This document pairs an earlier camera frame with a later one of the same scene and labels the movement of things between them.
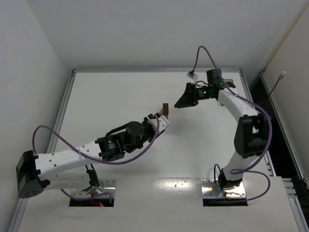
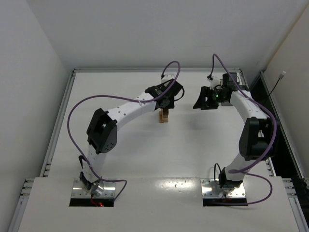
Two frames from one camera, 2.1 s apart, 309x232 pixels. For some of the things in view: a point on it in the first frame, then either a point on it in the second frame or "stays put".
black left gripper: x=151 y=118 to x=164 y=103
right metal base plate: x=210 y=190 stays put
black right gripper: x=193 y=94 to x=208 y=97
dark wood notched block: x=165 y=108 stays put
